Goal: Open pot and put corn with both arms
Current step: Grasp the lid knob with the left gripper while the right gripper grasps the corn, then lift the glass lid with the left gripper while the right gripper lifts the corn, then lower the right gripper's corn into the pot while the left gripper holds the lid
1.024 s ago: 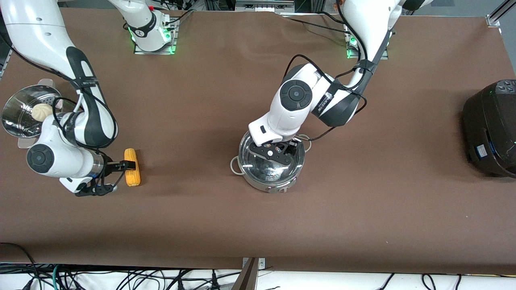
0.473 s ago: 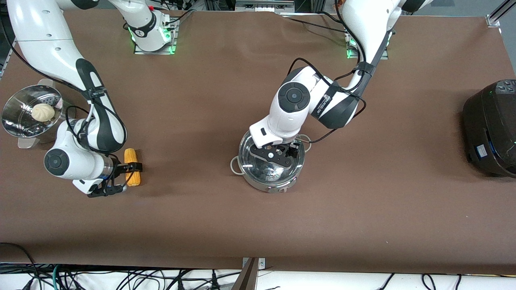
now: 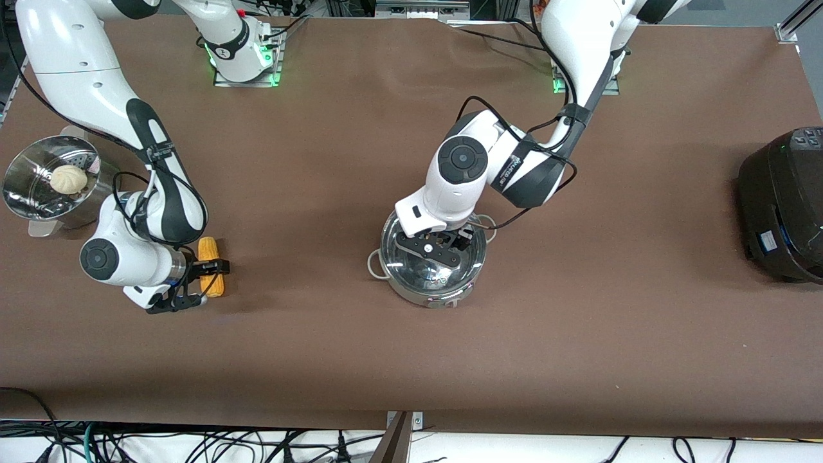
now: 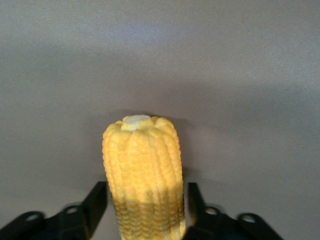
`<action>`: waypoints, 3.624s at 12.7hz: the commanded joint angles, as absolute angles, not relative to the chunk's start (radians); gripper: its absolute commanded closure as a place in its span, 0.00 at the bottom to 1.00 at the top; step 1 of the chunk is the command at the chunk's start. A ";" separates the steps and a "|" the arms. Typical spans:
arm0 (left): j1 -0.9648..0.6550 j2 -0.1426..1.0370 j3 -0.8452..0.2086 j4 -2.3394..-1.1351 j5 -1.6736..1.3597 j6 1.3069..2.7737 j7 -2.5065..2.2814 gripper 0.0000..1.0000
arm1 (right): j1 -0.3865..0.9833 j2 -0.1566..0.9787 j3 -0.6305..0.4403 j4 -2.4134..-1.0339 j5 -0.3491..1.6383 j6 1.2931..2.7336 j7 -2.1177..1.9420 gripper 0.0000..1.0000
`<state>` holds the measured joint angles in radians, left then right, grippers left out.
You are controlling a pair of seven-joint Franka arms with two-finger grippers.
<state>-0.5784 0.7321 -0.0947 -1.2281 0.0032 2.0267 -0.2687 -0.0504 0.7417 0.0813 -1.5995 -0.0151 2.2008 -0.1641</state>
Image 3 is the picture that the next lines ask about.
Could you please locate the yellow corn cob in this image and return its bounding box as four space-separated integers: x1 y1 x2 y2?
197 237 226 298

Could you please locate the glass pot lid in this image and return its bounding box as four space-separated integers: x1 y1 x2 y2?
379 210 487 302

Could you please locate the steel steamer pot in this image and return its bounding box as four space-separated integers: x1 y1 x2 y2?
2 127 120 237

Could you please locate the brown table mat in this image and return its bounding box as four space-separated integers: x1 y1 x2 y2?
0 16 823 438

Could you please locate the white steamed bun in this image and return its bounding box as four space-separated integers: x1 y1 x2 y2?
50 165 89 195

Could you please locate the dark metal strut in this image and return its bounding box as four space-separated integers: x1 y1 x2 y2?
370 413 412 463

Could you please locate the grey equipment box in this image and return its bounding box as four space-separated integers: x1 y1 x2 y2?
376 0 471 20

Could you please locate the black rice cooker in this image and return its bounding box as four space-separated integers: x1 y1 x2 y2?
737 127 823 284

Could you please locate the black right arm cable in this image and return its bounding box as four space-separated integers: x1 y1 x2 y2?
0 0 210 303

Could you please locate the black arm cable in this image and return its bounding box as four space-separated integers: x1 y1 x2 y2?
455 0 579 231
0 0 210 303

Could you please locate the silver electric pot with handles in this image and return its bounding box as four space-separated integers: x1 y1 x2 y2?
368 209 498 309

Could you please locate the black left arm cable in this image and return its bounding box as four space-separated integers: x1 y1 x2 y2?
455 0 579 231

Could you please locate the metal table bracket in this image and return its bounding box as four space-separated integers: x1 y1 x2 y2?
386 410 424 431

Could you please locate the black cable on table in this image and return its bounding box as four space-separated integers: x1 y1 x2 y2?
447 24 555 53

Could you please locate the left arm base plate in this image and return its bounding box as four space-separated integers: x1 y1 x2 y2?
552 61 621 96

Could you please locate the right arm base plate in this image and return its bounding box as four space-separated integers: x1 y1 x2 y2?
213 29 284 87

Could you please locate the aluminium table edge rail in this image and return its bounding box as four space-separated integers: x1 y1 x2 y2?
0 57 30 126

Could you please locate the aluminium frame profile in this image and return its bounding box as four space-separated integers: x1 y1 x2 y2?
775 0 823 43

